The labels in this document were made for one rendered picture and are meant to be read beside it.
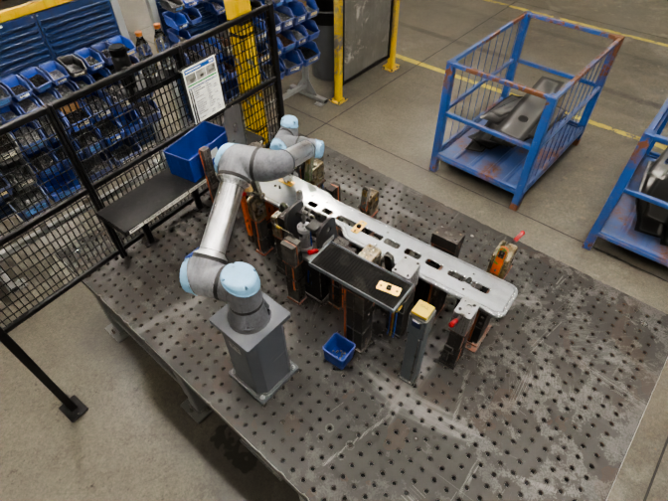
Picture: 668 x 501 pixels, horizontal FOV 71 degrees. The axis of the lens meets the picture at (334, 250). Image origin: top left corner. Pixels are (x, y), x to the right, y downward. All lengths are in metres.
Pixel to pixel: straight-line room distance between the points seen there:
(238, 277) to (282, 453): 0.71
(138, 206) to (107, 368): 1.15
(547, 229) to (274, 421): 2.59
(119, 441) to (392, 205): 1.92
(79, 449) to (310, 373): 1.42
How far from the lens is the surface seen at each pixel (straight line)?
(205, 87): 2.55
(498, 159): 4.08
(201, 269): 1.56
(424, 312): 1.61
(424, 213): 2.63
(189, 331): 2.20
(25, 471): 3.03
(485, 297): 1.90
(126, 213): 2.33
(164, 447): 2.77
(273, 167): 1.61
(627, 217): 3.90
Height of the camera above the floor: 2.45
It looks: 47 degrees down
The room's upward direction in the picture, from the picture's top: 1 degrees counter-clockwise
